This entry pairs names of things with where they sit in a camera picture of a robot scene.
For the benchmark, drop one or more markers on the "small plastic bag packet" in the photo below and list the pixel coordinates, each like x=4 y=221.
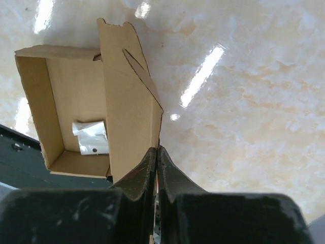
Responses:
x=92 y=138

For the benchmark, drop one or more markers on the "brown cardboard box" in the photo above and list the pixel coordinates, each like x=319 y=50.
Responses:
x=111 y=84

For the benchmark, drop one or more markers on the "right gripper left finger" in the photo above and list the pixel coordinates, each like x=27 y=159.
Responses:
x=122 y=213

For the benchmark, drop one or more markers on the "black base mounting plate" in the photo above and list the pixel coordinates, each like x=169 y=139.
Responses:
x=22 y=166

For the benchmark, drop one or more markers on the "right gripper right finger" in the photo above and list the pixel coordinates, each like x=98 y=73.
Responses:
x=189 y=214

